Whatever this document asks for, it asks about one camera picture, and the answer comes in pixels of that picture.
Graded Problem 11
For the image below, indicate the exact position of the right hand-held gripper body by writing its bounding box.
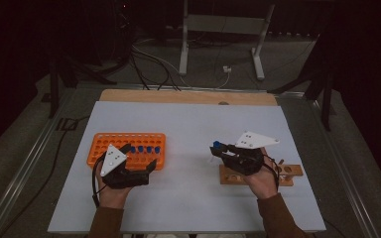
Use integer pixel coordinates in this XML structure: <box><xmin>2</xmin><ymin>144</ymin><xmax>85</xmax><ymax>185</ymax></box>
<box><xmin>221</xmin><ymin>131</ymin><xmax>281</xmax><ymax>177</ymax></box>

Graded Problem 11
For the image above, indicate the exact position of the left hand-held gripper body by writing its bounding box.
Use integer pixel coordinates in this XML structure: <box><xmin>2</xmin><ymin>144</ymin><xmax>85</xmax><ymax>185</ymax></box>
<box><xmin>99</xmin><ymin>144</ymin><xmax>151</xmax><ymax>190</ymax></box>

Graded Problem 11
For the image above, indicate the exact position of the orange plastic test tube rack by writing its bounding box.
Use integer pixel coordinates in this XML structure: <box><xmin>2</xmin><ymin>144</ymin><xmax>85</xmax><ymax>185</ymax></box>
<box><xmin>86</xmin><ymin>132</ymin><xmax>167</xmax><ymax>172</ymax></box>

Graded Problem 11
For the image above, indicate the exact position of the wooden test tube rack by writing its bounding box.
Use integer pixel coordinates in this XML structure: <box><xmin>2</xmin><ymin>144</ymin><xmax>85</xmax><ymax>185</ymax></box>
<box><xmin>218</xmin><ymin>159</ymin><xmax>305</xmax><ymax>187</ymax></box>

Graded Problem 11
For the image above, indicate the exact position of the person's left hand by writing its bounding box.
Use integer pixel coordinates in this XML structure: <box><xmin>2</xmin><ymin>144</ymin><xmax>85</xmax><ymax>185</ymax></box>
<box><xmin>95</xmin><ymin>170</ymin><xmax>135</xmax><ymax>210</ymax></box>

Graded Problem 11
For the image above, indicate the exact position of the person's right hand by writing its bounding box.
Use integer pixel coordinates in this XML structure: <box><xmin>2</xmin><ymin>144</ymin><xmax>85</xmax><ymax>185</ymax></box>
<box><xmin>242</xmin><ymin>148</ymin><xmax>281</xmax><ymax>200</ymax></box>

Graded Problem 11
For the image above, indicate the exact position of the white board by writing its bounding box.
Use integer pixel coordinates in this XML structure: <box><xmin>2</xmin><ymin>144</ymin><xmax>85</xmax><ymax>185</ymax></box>
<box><xmin>47</xmin><ymin>100</ymin><xmax>326</xmax><ymax>234</ymax></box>

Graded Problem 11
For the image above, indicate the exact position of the black tripod stand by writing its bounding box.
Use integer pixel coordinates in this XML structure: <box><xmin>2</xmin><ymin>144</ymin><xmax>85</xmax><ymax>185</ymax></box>
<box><xmin>267</xmin><ymin>33</ymin><xmax>335</xmax><ymax>132</ymax></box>
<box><xmin>48</xmin><ymin>56</ymin><xmax>118</xmax><ymax>119</ymax></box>

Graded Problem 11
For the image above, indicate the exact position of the dark equipment tower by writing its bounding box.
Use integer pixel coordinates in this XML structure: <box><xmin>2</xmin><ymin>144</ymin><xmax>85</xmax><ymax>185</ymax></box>
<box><xmin>88</xmin><ymin>0</ymin><xmax>137</xmax><ymax>67</ymax></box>

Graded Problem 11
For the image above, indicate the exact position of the grey metal stand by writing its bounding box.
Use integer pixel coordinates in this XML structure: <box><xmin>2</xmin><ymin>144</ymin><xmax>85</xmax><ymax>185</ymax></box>
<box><xmin>178</xmin><ymin>0</ymin><xmax>276</xmax><ymax>81</ymax></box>

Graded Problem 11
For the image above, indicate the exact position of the left hand-held gripper black cable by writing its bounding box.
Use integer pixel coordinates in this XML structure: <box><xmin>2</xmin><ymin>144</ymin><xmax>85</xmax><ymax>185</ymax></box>
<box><xmin>91</xmin><ymin>153</ymin><xmax>108</xmax><ymax>208</ymax></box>

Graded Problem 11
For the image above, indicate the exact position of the hand-held gripper black cable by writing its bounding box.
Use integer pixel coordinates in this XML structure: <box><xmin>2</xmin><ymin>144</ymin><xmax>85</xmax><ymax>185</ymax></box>
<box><xmin>91</xmin><ymin>153</ymin><xmax>108</xmax><ymax>208</ymax></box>
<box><xmin>262</xmin><ymin>153</ymin><xmax>282</xmax><ymax>192</ymax></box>

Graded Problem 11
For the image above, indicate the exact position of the right hand-held gripper black cable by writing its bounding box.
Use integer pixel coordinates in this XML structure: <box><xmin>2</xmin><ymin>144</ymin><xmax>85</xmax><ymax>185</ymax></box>
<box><xmin>262</xmin><ymin>153</ymin><xmax>282</xmax><ymax>192</ymax></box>

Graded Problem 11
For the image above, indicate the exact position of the long black floor cable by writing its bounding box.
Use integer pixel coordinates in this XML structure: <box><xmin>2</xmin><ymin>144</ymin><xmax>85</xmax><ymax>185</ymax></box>
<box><xmin>0</xmin><ymin>115</ymin><xmax>92</xmax><ymax>238</ymax></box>

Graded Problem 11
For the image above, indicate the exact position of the black rectangular floor frame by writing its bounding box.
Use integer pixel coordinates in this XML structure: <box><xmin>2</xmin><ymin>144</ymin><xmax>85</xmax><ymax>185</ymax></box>
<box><xmin>55</xmin><ymin>117</ymin><xmax>79</xmax><ymax>132</ymax></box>

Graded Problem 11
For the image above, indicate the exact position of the black floor cable bundle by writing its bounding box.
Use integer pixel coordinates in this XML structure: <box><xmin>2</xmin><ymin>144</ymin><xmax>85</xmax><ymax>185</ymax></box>
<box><xmin>128</xmin><ymin>39</ymin><xmax>183</xmax><ymax>92</ymax></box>

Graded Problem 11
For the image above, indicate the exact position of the aluminium floor frame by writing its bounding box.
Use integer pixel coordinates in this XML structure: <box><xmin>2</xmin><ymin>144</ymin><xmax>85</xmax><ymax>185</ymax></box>
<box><xmin>0</xmin><ymin>82</ymin><xmax>381</xmax><ymax>238</ymax></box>

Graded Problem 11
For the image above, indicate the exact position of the white floor cable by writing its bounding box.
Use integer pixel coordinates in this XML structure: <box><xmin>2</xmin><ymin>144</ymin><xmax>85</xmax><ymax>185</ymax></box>
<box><xmin>132</xmin><ymin>44</ymin><xmax>232</xmax><ymax>90</ymax></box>

